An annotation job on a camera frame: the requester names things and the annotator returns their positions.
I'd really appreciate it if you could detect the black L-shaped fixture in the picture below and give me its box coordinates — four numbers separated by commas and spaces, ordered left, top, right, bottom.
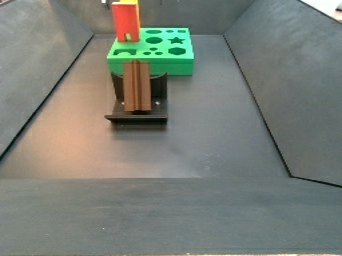
104, 73, 168, 123

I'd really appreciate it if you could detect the green shape sorter block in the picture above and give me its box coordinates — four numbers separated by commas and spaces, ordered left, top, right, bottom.
106, 28, 194, 76

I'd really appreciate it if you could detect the red arch block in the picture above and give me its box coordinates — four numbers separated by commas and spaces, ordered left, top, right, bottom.
110, 2, 140, 42

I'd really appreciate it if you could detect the yellow block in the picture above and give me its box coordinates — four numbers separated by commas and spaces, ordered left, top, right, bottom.
118, 0, 138, 4

